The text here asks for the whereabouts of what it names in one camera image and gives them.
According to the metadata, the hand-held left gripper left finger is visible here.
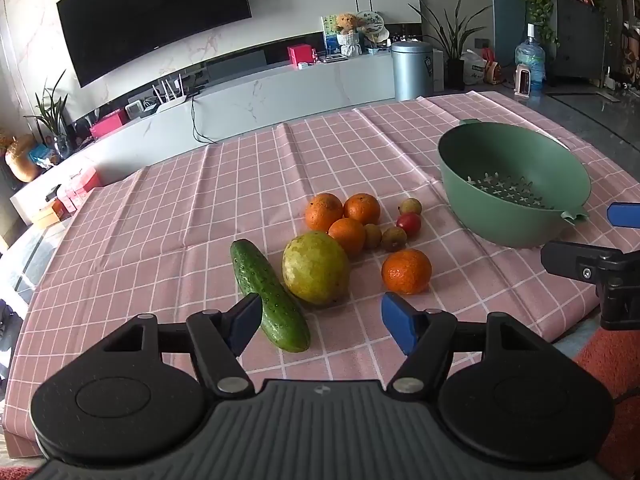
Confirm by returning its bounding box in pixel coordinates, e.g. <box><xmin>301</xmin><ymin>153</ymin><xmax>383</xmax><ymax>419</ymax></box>
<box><xmin>97</xmin><ymin>292</ymin><xmax>263</xmax><ymax>397</ymax></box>

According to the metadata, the pink red box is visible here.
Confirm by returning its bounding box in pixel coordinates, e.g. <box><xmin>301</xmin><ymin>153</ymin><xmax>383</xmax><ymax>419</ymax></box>
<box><xmin>90</xmin><ymin>109</ymin><xmax>128</xmax><ymax>139</ymax></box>

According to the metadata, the golden gourd ornament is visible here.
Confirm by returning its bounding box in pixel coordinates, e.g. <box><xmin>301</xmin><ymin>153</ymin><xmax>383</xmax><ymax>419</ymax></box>
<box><xmin>5</xmin><ymin>135</ymin><xmax>41</xmax><ymax>183</ymax></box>

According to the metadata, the long-leaf plant in black pot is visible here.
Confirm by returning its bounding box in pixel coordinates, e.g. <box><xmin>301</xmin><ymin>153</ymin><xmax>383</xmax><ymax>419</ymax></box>
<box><xmin>409</xmin><ymin>0</ymin><xmax>493</xmax><ymax>92</ymax></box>

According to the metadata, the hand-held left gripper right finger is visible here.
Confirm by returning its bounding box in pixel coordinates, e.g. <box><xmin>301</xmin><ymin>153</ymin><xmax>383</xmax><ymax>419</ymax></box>
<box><xmin>380</xmin><ymin>291</ymin><xmax>551</xmax><ymax>395</ymax></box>

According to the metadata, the black cable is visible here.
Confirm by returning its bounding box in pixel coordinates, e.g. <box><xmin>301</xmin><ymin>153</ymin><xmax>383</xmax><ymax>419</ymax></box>
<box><xmin>191</xmin><ymin>95</ymin><xmax>219</xmax><ymax>145</ymax></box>

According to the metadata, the white marble tv console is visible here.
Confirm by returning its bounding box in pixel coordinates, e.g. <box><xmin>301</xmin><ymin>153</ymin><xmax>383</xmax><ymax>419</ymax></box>
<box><xmin>10</xmin><ymin>50</ymin><xmax>446</xmax><ymax>223</ymax></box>

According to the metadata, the white wrapped vase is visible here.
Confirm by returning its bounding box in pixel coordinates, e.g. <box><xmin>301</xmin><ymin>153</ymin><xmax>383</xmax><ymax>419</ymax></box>
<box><xmin>337</xmin><ymin>32</ymin><xmax>362</xmax><ymax>57</ymax></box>

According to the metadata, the red rug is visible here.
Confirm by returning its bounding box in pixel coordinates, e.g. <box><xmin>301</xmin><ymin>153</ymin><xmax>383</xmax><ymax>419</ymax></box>
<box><xmin>550</xmin><ymin>329</ymin><xmax>640</xmax><ymax>480</ymax></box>

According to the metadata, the black television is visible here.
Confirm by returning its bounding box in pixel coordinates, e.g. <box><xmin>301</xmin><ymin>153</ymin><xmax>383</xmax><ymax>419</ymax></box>
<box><xmin>56</xmin><ymin>0</ymin><xmax>252</xmax><ymax>87</ymax></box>

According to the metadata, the green colander bowl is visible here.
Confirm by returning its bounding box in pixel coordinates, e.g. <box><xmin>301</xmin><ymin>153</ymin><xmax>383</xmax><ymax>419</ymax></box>
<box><xmin>437</xmin><ymin>119</ymin><xmax>592</xmax><ymax>248</ymax></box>

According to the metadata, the blue water bottle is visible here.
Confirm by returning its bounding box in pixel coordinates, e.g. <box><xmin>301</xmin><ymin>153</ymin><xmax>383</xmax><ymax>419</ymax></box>
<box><xmin>515</xmin><ymin>24</ymin><xmax>546</xmax><ymax>92</ymax></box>

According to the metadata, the green picture card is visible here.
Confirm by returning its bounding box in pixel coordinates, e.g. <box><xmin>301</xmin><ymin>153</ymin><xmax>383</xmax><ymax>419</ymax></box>
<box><xmin>321</xmin><ymin>15</ymin><xmax>346</xmax><ymax>56</ymax></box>

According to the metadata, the white plastic bag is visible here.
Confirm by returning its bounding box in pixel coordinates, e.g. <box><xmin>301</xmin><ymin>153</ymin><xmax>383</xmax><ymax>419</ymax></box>
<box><xmin>460</xmin><ymin>50</ymin><xmax>488</xmax><ymax>86</ymax></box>

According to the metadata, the green plant in glass vase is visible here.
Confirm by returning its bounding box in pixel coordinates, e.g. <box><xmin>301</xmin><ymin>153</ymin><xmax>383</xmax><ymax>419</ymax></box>
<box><xmin>25</xmin><ymin>72</ymin><xmax>72</xmax><ymax>161</ymax></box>

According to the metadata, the silver trash can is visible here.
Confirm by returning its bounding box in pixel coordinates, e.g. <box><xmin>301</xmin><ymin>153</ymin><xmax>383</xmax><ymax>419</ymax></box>
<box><xmin>390</xmin><ymin>41</ymin><xmax>434</xmax><ymax>103</ymax></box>

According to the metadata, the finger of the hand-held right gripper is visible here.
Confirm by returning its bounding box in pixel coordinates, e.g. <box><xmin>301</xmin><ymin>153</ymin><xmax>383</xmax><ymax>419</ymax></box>
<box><xmin>606</xmin><ymin>202</ymin><xmax>640</xmax><ymax>229</ymax></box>
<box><xmin>541</xmin><ymin>241</ymin><xmax>640</xmax><ymax>286</ymax></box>

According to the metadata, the pink checked tablecloth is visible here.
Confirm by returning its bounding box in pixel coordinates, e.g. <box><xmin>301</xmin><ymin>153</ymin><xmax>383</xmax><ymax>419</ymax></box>
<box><xmin>2</xmin><ymin>91</ymin><xmax>640</xmax><ymax>461</ymax></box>

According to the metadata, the orange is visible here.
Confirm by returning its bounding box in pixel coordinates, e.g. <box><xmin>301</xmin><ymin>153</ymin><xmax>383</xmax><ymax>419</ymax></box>
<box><xmin>343</xmin><ymin>193</ymin><xmax>381</xmax><ymax>225</ymax></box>
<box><xmin>381</xmin><ymin>249</ymin><xmax>432</xmax><ymax>295</ymax></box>
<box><xmin>328</xmin><ymin>217</ymin><xmax>367</xmax><ymax>257</ymax></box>
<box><xmin>305</xmin><ymin>193</ymin><xmax>344</xmax><ymax>231</ymax></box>

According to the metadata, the green cucumber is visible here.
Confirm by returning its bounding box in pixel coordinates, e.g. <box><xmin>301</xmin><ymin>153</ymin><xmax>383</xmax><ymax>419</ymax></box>
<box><xmin>230</xmin><ymin>239</ymin><xmax>311</xmax><ymax>353</ymax></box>

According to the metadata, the dark grey cabinet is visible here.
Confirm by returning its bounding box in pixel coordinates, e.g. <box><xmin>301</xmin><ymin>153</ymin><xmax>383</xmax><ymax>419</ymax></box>
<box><xmin>552</xmin><ymin>0</ymin><xmax>608</xmax><ymax>81</ymax></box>

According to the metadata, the white router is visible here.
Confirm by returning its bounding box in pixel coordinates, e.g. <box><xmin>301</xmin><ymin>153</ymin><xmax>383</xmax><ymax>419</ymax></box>
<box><xmin>152</xmin><ymin>74</ymin><xmax>188</xmax><ymax>112</ymax></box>

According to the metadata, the round painted fan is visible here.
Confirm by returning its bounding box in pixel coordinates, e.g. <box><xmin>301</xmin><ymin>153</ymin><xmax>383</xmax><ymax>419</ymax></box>
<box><xmin>356</xmin><ymin>11</ymin><xmax>387</xmax><ymax>36</ymax></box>

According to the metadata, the pink boxes stack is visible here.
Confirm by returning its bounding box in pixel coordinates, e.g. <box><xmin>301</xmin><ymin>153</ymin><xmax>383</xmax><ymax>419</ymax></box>
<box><xmin>57</xmin><ymin>166</ymin><xmax>103</xmax><ymax>211</ymax></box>

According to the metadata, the yellow-green mango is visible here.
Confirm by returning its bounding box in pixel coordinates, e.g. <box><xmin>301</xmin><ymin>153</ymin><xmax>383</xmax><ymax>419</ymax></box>
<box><xmin>282</xmin><ymin>231</ymin><xmax>350</xmax><ymax>306</ymax></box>

